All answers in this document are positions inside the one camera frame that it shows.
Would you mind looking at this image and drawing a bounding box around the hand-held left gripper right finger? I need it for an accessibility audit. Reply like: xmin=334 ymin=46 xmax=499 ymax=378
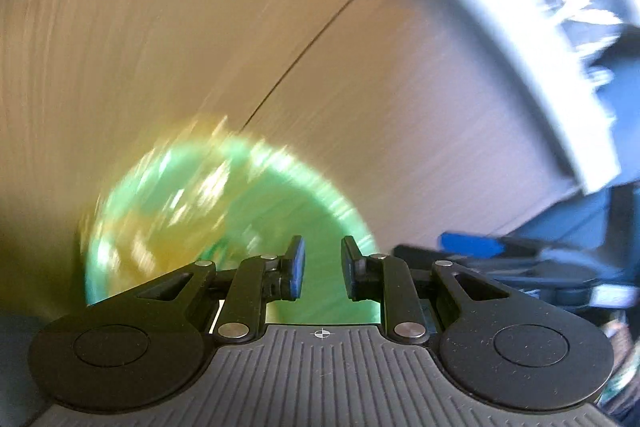
xmin=340 ymin=235 xmax=508 ymax=345

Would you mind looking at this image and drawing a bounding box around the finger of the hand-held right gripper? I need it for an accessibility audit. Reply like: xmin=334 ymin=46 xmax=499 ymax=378
xmin=438 ymin=231 xmax=548 ymax=260
xmin=391 ymin=245 xmax=556 ymax=286

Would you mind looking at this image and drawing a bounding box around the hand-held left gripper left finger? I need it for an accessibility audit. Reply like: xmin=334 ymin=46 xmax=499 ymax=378
xmin=135 ymin=235 xmax=308 ymax=344

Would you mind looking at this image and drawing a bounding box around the green plastic bin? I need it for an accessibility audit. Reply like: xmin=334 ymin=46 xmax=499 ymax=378
xmin=77 ymin=136 xmax=382 ymax=327

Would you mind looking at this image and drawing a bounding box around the yellow plastic bag liner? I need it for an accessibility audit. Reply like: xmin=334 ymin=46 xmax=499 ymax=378
xmin=94 ymin=117 xmax=286 ymax=308

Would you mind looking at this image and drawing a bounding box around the grey curved rim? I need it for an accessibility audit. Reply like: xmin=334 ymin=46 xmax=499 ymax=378
xmin=364 ymin=0 xmax=623 ymax=196

